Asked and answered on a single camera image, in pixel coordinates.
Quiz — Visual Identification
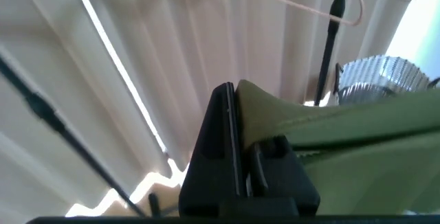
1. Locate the green shirt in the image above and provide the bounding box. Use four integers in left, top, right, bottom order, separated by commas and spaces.
235, 79, 440, 216

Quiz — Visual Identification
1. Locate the white laundry basket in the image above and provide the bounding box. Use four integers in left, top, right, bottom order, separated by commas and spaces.
333, 54, 440, 107

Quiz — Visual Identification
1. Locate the beige curtain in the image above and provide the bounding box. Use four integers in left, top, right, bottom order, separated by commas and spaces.
0, 0, 424, 218

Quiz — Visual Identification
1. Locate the black clothes rack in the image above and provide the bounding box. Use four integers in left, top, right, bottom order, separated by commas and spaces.
0, 0, 349, 218

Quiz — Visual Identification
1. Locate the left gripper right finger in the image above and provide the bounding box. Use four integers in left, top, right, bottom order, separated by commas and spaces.
244, 135, 321, 216

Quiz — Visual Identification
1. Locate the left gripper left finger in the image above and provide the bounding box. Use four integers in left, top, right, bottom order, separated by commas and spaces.
178, 82, 246, 218

